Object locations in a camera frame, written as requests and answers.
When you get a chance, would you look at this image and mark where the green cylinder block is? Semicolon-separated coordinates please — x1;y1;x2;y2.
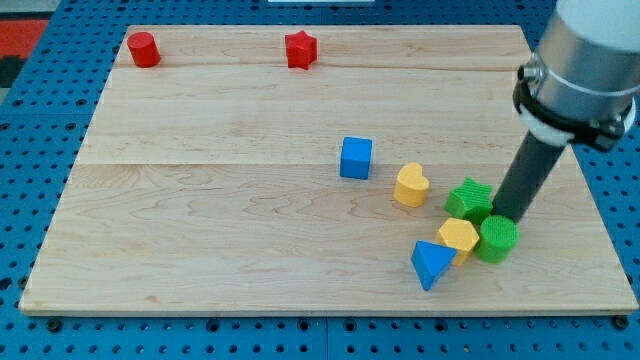
475;215;520;264

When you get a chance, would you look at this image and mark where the yellow hexagon block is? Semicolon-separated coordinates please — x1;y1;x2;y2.
436;218;480;266

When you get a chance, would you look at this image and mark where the blue triangle block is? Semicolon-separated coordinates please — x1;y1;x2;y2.
411;240;457;291

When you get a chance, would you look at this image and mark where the yellow heart block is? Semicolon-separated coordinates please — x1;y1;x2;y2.
393;162;430;208

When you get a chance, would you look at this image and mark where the red star block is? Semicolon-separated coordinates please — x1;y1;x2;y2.
284;30;318;70

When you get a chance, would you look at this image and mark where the wooden board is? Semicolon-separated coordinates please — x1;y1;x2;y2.
19;25;638;317

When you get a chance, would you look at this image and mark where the blue cube block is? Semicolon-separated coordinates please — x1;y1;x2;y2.
339;137;373;180

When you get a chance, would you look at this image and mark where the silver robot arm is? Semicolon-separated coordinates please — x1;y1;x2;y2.
493;0;639;222

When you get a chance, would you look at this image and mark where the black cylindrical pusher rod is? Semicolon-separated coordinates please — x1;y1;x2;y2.
492;132;566;223

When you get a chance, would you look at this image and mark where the red cylinder block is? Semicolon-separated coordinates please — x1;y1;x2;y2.
126;31;161;68

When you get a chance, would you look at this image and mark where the green star block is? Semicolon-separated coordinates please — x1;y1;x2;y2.
444;177;493;225

